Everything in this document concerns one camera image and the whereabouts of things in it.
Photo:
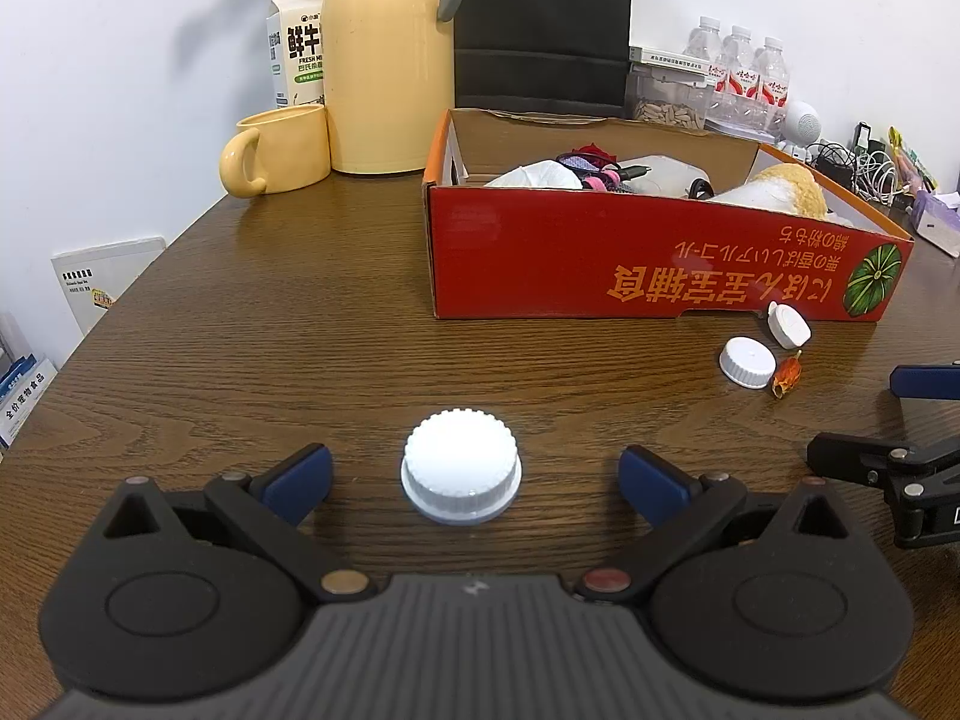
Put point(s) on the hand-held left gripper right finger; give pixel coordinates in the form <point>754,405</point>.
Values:
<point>652,484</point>

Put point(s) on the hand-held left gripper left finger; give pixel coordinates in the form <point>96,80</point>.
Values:
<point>298,480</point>

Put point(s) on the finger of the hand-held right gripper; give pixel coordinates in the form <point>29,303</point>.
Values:
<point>926,380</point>
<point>840,454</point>

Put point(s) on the large white ribbed cap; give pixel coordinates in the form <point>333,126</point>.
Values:
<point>461,457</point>

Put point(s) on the white plush sheep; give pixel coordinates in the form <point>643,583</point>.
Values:
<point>787,191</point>

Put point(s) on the red cardboard box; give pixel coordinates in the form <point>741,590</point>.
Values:
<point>562,255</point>

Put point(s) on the clear plastic box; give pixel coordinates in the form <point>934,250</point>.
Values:
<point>660,172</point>

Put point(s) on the white mask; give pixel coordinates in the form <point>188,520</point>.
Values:
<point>536,176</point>

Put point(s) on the red rose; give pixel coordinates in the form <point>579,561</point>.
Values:
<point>592,153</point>

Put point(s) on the orange candy wrapper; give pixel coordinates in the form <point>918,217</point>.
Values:
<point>787,375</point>

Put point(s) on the small white bottle cap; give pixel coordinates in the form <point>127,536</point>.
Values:
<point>746,364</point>
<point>789,326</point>

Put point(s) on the purple tissue box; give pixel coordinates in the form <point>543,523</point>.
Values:
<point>937,221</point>

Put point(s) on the green snack packet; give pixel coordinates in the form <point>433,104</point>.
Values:
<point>915,161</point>

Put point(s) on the black charger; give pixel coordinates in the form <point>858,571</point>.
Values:
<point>861,136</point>

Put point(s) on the white board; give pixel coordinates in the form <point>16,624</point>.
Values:
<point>105,285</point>

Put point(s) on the white robot toy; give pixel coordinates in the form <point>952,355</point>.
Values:
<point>802,124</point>

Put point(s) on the blue white cartons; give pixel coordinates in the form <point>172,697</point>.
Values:
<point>22,390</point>

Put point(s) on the pink plastic trinket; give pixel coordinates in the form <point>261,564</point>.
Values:
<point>604,181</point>

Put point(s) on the yellow mug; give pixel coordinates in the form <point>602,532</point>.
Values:
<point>289,150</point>

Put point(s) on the water bottle red label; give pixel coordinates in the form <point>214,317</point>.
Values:
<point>706,34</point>
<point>772,82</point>
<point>739,75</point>

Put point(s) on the clear seed container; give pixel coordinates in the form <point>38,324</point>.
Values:
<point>667,105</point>

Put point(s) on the yellow thermos jug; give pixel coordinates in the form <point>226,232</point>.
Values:
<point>390,75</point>

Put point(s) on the white milk carton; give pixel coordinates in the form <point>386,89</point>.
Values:
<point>296,45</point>

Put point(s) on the black paper bag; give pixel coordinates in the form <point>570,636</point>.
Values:
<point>540,30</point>

